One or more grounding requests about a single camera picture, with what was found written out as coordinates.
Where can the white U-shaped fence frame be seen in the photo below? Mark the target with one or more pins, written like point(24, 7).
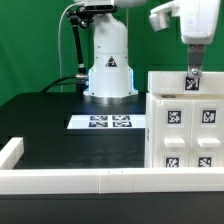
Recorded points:
point(15, 181)

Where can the white cabinet body box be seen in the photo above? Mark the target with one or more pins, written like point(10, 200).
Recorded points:
point(153, 125)

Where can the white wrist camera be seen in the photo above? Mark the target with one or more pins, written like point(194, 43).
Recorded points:
point(159, 16)

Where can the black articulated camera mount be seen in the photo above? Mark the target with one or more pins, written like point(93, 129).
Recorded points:
point(79, 36)

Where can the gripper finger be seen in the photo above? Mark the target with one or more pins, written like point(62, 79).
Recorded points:
point(195, 60)

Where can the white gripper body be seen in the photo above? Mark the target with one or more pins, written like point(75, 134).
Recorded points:
point(198, 20)

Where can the small white cabinet top block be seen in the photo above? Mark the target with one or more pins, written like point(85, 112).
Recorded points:
point(177, 82)

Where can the flat white tagged base plate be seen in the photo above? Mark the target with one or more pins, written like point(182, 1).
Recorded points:
point(106, 122)

